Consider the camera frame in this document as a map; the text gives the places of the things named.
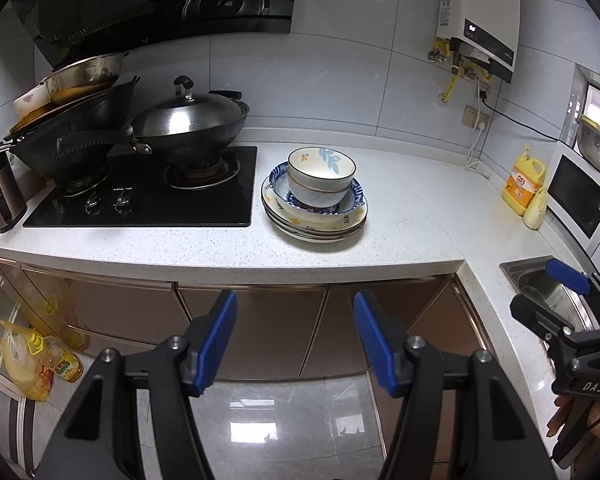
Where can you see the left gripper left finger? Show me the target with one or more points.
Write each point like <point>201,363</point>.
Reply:
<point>208,337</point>

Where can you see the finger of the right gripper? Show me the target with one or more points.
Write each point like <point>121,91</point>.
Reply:
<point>567,276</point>
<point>543,322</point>

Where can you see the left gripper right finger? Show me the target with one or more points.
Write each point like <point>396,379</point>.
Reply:
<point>384,340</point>

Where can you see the blue patterned shallow bowl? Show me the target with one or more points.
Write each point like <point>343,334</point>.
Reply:
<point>278,180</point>

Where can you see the white bowl blue leaf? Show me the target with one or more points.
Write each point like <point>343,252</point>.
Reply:
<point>321,169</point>

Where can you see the yellow bear print plate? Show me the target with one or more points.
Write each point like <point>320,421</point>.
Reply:
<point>314,232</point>

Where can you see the person's right hand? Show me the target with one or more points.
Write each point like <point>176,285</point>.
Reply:
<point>565,405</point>

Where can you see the stainless steel sink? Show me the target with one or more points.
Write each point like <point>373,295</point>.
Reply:
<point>529,276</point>

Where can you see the pale cabbage piece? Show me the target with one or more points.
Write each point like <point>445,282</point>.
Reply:
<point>534,215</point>

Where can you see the white microwave oven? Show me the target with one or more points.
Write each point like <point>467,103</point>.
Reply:
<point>573,187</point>

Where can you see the yellow detergent bottle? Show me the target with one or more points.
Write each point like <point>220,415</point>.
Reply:
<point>523,182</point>

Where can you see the black glass gas stove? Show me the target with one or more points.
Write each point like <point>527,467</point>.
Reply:
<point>142,193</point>

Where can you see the cooking oil bottle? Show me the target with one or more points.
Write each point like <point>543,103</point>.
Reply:
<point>52,355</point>

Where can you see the yellow plastic bag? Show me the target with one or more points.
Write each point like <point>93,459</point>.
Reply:
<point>23,356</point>

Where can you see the black lidded wok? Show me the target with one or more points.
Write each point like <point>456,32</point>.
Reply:
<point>189,124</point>

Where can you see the black ridged frying pan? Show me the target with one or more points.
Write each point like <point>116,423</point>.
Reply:
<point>76,134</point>

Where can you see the yellow gas valve pipe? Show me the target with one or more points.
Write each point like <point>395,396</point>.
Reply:
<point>462,68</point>

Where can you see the steel electric kettle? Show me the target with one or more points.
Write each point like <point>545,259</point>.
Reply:
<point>12,205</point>

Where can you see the white gas water heater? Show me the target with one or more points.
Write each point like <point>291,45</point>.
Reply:
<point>486,31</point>

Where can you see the steel bowl on pan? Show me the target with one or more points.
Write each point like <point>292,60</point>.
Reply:
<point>83,78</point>

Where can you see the small white floral bowl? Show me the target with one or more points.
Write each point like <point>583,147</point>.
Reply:
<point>31,100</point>

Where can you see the black range hood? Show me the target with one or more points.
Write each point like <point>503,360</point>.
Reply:
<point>66,31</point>

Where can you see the beige wall socket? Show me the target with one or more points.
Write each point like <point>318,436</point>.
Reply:
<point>474,119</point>

